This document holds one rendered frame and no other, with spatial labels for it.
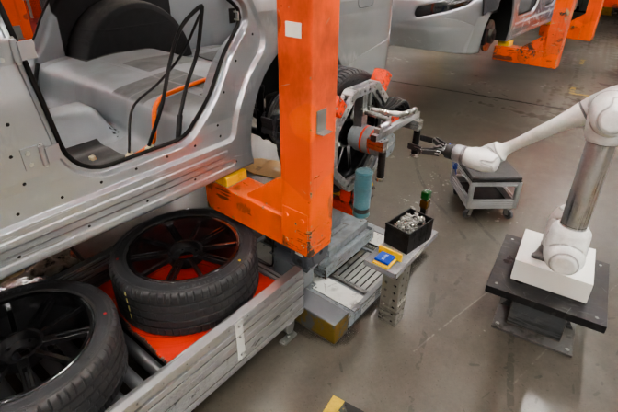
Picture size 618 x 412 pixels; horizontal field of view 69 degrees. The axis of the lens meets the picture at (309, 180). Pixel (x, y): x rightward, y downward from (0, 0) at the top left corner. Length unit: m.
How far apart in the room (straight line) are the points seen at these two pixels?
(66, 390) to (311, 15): 1.42
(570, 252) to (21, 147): 2.04
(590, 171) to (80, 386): 1.96
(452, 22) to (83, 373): 4.04
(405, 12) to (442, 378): 3.40
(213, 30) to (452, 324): 3.05
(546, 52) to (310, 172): 4.21
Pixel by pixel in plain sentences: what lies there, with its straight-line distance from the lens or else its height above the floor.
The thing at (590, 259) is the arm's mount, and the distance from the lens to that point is 2.56.
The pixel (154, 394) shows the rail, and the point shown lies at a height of 0.35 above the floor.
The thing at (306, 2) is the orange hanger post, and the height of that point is 1.56.
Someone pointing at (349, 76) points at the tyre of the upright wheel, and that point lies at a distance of 2.22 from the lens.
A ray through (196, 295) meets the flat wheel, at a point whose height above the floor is 0.48.
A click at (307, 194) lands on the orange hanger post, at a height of 0.84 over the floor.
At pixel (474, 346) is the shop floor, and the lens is 2.47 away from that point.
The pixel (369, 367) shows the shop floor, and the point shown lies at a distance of 2.27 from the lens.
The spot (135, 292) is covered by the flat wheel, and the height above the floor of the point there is 0.49.
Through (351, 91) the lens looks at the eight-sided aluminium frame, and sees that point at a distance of 2.14.
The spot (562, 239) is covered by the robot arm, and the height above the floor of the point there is 0.66.
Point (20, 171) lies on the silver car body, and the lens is 1.70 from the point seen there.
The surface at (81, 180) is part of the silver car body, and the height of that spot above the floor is 0.98.
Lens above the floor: 1.75
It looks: 28 degrees down
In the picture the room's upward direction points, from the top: straight up
